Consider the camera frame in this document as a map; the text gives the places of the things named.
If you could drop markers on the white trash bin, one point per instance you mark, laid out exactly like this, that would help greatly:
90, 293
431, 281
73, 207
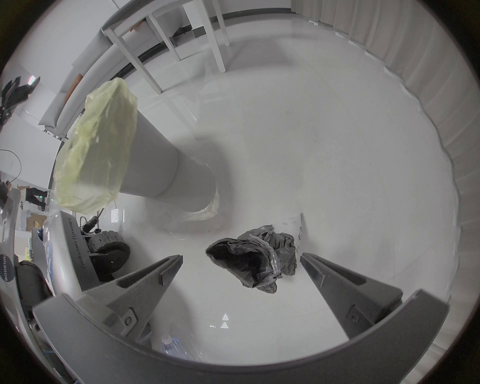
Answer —
161, 161

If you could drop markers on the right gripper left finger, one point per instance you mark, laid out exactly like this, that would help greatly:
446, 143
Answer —
127, 300

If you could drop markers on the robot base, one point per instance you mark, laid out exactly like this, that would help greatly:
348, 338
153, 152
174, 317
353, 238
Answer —
63, 240

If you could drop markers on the crumpled black plastic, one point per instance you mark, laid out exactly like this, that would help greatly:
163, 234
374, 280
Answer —
251, 258

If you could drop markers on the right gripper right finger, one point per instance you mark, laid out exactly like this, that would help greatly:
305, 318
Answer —
348, 296

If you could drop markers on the yellow plastic bag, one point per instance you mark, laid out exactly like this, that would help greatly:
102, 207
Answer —
97, 150

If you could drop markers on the cardboard box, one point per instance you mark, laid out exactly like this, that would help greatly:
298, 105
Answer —
34, 221

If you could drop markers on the white chair grey cushions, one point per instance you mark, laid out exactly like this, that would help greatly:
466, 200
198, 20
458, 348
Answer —
134, 62

